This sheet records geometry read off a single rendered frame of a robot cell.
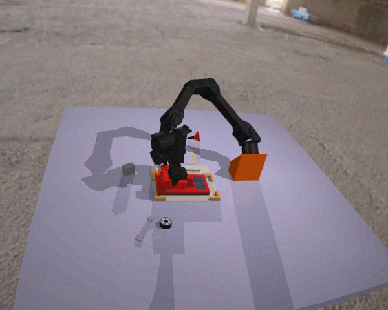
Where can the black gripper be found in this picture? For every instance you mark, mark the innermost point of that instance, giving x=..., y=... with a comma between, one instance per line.
x=175, y=171

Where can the small black toy tyre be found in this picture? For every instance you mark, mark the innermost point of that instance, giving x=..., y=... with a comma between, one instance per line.
x=165, y=223

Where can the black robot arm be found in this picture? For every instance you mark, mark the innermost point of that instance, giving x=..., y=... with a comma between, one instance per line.
x=164, y=140

